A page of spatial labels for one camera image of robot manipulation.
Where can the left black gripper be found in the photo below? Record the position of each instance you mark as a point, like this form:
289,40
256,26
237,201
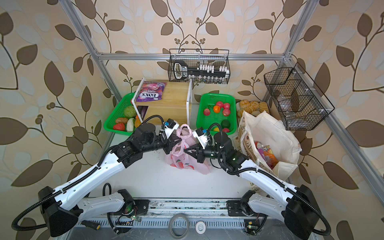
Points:
169,143

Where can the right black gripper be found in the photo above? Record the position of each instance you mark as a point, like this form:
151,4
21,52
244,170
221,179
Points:
199,152

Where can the pink plastic grocery bag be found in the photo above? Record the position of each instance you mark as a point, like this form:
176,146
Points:
177,158

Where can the green fruit basket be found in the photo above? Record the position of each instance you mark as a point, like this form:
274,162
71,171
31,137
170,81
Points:
208,101

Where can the cream canvas tote bag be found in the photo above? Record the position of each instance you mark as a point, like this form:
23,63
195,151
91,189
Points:
268,131

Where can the orange Fox's candy bag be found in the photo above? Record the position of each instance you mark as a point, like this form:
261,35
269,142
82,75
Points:
269,157

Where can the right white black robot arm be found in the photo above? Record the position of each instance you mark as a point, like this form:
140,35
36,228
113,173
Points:
295,206

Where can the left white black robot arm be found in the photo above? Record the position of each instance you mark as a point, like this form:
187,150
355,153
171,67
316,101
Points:
66,205

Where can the red strawberry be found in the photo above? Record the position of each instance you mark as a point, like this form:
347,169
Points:
119,127

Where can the green cabbage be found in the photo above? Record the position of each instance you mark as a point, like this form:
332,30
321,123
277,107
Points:
130,112

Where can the left green vegetable basket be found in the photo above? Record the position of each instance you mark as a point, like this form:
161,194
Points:
118,113

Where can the green avocado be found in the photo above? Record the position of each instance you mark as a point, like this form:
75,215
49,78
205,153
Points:
226,124

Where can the small orange tangerine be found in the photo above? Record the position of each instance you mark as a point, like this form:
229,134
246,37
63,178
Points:
217,109

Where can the white wooden two-tier shelf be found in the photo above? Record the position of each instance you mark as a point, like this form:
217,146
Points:
176,103

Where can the purple Fox's candy bag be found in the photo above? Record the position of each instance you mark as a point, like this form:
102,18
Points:
151,91

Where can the white bread tray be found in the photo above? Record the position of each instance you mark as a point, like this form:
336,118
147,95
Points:
254,108

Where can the black barcode scanner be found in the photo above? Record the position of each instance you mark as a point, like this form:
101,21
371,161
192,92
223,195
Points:
180,70

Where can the grey tape roll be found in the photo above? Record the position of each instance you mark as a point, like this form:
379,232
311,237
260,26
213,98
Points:
179,226

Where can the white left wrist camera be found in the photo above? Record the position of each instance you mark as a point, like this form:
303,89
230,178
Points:
168,127

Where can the black wire basket rear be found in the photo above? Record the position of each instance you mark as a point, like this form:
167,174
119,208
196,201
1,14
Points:
205,66

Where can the black wire basket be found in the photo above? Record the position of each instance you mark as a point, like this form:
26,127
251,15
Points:
205,66
300,102

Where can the black handle screwdriver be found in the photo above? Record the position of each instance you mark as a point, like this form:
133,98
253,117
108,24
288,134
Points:
91,225

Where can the black wire basket right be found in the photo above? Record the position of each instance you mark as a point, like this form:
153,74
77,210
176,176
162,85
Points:
300,102

